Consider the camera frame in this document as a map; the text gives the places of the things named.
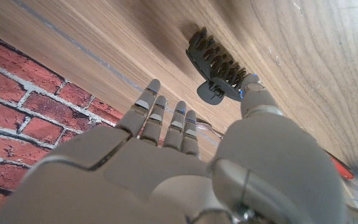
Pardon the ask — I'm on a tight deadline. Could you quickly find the spoon with red handle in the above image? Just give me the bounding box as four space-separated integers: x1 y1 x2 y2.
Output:
196 118 355 180

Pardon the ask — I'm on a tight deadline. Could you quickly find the black hair claw clip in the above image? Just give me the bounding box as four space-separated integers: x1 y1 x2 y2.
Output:
185 27 251 106

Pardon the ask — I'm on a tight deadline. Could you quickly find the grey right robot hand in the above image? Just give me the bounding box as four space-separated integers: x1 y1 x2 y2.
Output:
0 74 349 224

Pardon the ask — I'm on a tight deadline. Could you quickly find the red brick print backdrop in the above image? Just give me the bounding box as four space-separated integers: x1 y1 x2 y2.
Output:
0 29 164 222

